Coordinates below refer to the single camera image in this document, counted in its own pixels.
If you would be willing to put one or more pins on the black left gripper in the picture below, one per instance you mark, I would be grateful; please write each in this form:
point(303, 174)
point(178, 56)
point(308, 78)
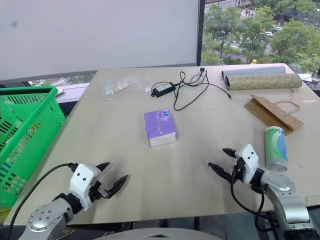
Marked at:
point(99, 193)

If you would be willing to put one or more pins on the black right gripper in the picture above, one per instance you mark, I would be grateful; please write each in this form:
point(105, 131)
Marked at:
point(238, 170)

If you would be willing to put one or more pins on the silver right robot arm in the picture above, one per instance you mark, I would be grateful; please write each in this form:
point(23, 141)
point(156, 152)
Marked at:
point(287, 197)

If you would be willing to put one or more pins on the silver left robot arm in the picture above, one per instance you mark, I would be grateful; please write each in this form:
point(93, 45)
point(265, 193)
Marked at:
point(45, 217)

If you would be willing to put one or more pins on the clear plastic bag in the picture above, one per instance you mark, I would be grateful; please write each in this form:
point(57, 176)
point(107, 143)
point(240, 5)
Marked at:
point(120, 86)

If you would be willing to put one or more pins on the green plastic shopping basket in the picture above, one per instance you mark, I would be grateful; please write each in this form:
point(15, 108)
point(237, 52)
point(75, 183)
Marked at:
point(30, 88)

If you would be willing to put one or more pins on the green white cylindrical canister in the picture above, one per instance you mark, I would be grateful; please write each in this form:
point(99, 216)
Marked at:
point(275, 147)

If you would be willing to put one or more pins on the grey rounded robot torso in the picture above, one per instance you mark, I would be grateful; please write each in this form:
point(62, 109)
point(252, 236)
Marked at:
point(125, 235)

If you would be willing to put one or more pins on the purple tissue pack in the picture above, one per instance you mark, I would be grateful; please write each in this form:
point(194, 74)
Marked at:
point(160, 125)

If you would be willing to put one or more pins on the rolled beige patterned mat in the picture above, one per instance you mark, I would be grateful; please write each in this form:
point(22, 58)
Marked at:
point(262, 82)

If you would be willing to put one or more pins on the rolled blue-grey mat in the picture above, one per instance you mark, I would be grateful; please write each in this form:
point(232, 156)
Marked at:
point(250, 71)

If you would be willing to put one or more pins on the small white label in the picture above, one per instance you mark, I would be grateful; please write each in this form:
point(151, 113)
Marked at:
point(147, 88)

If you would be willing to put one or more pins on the black power adapter brick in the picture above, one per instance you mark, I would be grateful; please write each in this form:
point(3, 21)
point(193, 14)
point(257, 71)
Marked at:
point(162, 88)

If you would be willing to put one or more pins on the small white tube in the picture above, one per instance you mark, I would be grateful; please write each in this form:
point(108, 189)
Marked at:
point(59, 92)

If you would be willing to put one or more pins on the white roller blind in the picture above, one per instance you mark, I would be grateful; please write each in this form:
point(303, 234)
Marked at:
point(100, 32)

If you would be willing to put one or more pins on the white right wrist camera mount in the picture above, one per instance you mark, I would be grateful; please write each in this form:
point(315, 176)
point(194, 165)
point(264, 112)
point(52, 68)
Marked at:
point(248, 157)

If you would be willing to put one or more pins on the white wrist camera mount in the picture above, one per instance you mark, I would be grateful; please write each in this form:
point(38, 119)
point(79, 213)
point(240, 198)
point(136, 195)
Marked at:
point(82, 177)
point(248, 157)

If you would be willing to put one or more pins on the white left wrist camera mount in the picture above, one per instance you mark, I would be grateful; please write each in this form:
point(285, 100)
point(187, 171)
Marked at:
point(82, 177)

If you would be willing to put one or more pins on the dark window frame post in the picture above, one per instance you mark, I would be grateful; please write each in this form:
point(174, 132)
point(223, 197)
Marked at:
point(200, 30)

